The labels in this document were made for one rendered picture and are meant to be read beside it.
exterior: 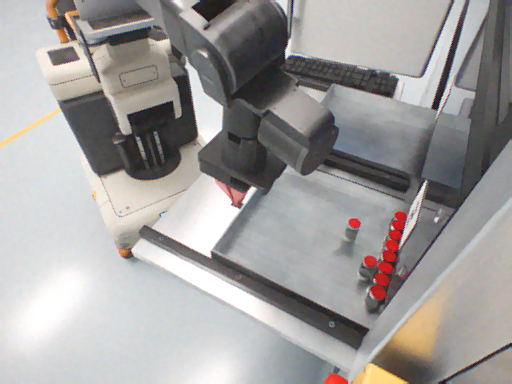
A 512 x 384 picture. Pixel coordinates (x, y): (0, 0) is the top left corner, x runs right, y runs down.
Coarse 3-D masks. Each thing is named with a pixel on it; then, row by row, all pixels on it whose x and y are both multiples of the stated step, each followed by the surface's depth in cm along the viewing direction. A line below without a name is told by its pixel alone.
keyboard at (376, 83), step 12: (288, 60) 115; (300, 60) 115; (312, 60) 116; (288, 72) 111; (300, 72) 110; (312, 72) 110; (324, 72) 110; (336, 72) 109; (348, 72) 110; (360, 72) 109; (348, 84) 105; (360, 84) 104; (372, 84) 106; (384, 84) 104; (396, 84) 107
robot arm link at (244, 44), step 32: (160, 0) 27; (192, 0) 26; (224, 0) 28; (256, 0) 26; (192, 32) 26; (224, 32) 25; (256, 32) 26; (192, 64) 30; (224, 64) 26; (256, 64) 27
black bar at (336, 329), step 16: (160, 240) 56; (192, 256) 54; (208, 256) 54; (224, 272) 52; (240, 272) 52; (240, 288) 52; (256, 288) 50; (272, 288) 50; (272, 304) 50; (288, 304) 48; (304, 304) 48; (304, 320) 48; (320, 320) 47; (336, 336) 46; (352, 336) 45
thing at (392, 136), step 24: (336, 96) 90; (360, 96) 86; (384, 96) 84; (336, 120) 82; (360, 120) 82; (384, 120) 82; (408, 120) 82; (432, 120) 81; (336, 144) 76; (360, 144) 76; (384, 144) 76; (408, 144) 76; (384, 168) 67; (408, 168) 70
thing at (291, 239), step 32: (256, 192) 62; (288, 192) 66; (320, 192) 66; (352, 192) 64; (256, 224) 60; (288, 224) 60; (320, 224) 60; (384, 224) 60; (224, 256) 52; (256, 256) 56; (288, 256) 56; (320, 256) 56; (352, 256) 56; (288, 288) 48; (320, 288) 52; (352, 288) 52; (352, 320) 45
